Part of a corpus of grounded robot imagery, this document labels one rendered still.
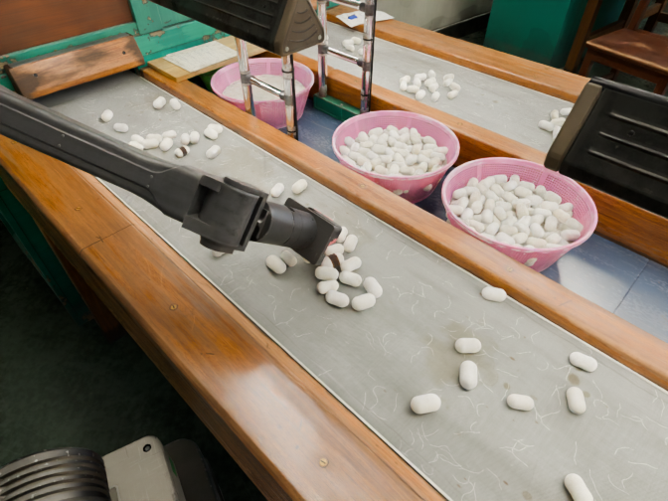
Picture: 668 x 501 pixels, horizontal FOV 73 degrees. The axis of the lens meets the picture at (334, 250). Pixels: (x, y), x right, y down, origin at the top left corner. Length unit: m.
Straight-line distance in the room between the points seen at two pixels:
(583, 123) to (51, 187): 0.87
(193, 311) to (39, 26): 0.86
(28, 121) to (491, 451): 0.64
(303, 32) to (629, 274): 0.69
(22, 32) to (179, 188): 0.84
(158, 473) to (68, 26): 1.02
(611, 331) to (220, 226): 0.53
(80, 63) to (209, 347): 0.87
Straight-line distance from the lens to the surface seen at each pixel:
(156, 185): 0.55
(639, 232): 0.99
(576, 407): 0.64
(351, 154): 0.98
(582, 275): 0.92
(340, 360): 0.62
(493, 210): 0.89
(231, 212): 0.53
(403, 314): 0.67
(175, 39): 1.46
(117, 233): 0.83
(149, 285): 0.72
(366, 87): 1.15
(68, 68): 1.30
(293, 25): 0.63
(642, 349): 0.72
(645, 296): 0.94
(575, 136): 0.44
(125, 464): 0.92
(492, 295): 0.71
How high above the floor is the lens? 1.27
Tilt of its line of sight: 44 degrees down
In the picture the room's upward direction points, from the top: straight up
